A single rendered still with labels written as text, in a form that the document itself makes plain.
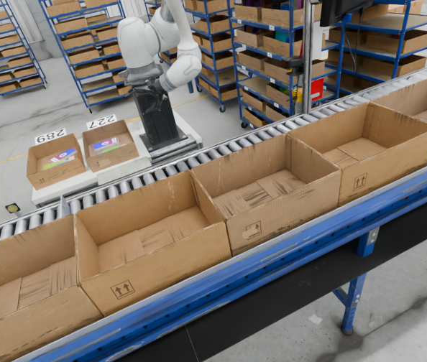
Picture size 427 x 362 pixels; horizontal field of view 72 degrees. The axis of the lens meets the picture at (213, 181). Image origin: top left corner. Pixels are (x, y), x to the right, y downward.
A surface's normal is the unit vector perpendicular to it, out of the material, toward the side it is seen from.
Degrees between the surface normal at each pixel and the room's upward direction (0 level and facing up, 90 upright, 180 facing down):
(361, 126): 90
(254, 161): 90
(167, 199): 89
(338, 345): 0
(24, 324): 91
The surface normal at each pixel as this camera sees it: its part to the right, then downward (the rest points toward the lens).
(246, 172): 0.39, 0.50
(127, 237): -0.19, -0.77
